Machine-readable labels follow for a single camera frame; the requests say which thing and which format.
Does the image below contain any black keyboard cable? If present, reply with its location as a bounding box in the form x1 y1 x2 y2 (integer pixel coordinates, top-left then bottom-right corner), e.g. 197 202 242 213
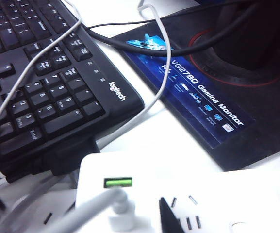
87 0 259 58

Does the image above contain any thick black power cable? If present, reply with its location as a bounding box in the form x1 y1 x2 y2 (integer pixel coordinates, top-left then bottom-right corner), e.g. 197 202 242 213
0 137 100 219

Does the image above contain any white USB charger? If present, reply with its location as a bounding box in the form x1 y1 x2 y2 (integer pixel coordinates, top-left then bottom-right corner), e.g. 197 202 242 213
74 151 169 233

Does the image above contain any white power strip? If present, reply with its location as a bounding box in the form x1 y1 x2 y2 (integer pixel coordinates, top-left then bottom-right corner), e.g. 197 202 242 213
6 167 280 233

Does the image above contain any black ASUS monitor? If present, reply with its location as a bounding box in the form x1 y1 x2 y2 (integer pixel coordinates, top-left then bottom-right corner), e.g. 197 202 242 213
110 0 280 172

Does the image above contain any black Logitech keyboard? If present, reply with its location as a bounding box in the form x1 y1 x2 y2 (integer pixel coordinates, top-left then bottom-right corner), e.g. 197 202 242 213
0 0 146 170

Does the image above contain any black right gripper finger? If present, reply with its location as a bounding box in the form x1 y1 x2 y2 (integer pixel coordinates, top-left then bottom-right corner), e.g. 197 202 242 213
158 197 182 233

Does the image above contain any white charger cable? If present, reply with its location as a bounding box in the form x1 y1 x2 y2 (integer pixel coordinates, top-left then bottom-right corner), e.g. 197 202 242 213
0 0 172 233

